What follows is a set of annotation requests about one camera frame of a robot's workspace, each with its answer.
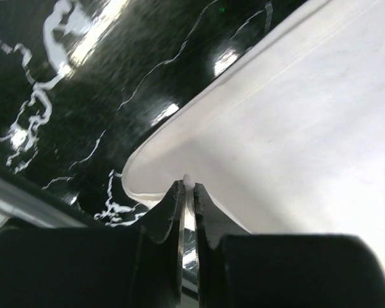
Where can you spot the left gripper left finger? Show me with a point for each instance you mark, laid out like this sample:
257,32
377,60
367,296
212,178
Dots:
135,266

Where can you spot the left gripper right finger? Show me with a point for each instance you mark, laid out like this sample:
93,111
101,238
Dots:
236,269

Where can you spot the cream white t shirt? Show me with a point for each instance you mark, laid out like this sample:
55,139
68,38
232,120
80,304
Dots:
291,138

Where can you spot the aluminium rail frame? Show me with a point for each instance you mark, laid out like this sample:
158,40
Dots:
17,203

